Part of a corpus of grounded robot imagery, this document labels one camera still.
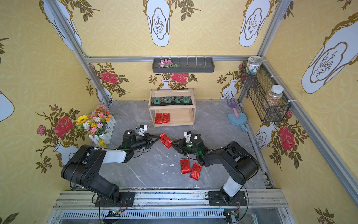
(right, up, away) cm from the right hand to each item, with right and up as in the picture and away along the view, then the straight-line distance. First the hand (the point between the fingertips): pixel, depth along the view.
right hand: (173, 141), depth 86 cm
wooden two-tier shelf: (-1, +21, +4) cm, 22 cm away
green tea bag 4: (+8, +26, +6) cm, 28 cm away
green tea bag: (-11, +25, +6) cm, 28 cm away
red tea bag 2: (-7, +14, +18) cm, 24 cm away
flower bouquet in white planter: (-46, +10, 0) cm, 47 cm away
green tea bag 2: (-4, +26, +7) cm, 27 cm away
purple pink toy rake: (+49, +26, +35) cm, 66 cm away
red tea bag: (-12, +14, +20) cm, 27 cm away
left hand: (-11, +3, +3) cm, 11 cm away
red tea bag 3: (-5, +1, 0) cm, 5 cm away
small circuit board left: (-31, -36, -13) cm, 49 cm away
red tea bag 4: (+7, -14, -3) cm, 16 cm away
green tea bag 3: (+3, +26, +7) cm, 27 cm away
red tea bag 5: (+13, -17, -4) cm, 22 cm away
